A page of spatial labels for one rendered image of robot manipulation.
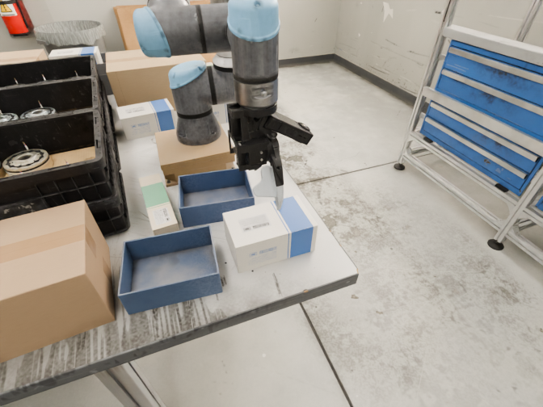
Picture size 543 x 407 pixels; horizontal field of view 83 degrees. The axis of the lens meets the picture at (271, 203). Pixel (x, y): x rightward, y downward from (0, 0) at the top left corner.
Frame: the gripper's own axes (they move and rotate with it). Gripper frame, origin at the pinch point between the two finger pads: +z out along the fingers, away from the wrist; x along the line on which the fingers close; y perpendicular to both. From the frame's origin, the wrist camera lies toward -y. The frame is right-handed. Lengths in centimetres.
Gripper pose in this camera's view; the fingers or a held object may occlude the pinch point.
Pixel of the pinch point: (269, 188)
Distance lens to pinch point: 67.8
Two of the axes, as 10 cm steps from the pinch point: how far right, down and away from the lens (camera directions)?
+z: 0.1, 7.5, 6.6
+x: 3.5, 6.1, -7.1
